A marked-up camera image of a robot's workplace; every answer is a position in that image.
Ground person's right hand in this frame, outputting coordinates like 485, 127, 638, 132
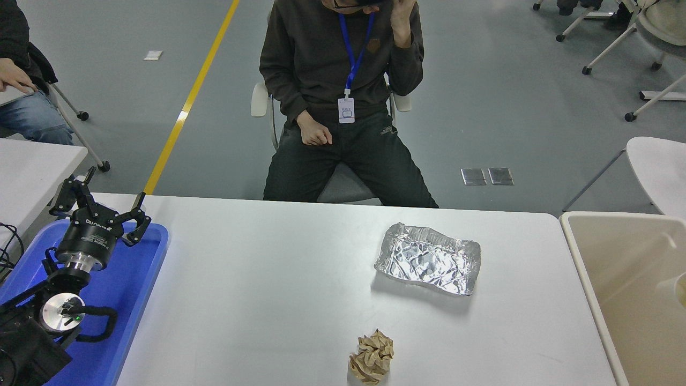
296, 111, 333, 146

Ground white paper cup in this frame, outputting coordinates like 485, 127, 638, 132
655, 271, 686, 310

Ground large pale plastic bin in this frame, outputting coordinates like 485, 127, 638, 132
559, 211, 686, 386

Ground white badge card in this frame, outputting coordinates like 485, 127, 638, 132
338, 90, 356, 124

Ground silver foil tray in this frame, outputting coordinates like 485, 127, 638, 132
374, 222, 481, 296

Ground white chair beige seat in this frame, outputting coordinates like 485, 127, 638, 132
581, 0, 686, 76

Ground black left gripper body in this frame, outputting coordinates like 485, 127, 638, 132
55, 206, 125, 267

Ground crumpled tan paper ball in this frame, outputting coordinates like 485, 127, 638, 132
348, 329, 394, 385

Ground white round-seat chair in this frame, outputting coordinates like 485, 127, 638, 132
562, 136, 686, 219

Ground person's left hand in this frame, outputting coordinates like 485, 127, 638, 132
390, 0, 419, 48
0, 58, 38, 94

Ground white side table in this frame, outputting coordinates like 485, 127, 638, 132
0, 138, 88, 247

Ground white chair base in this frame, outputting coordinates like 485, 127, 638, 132
533, 0, 617, 42

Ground blue plastic tray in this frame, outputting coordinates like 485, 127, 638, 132
0, 219, 170, 386

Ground white grey office chair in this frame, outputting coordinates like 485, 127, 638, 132
250, 72, 412, 205

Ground white chair legs with wheel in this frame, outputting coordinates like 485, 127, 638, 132
624, 72, 686, 123

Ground person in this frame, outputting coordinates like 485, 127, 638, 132
259, 0, 439, 209
0, 0, 74, 145

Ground blue lanyard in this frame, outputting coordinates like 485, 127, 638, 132
338, 12, 376, 100

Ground black cable bundle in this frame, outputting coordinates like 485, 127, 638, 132
0, 222, 25, 282

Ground grey wheeled chair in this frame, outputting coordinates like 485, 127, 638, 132
27, 43, 110, 173

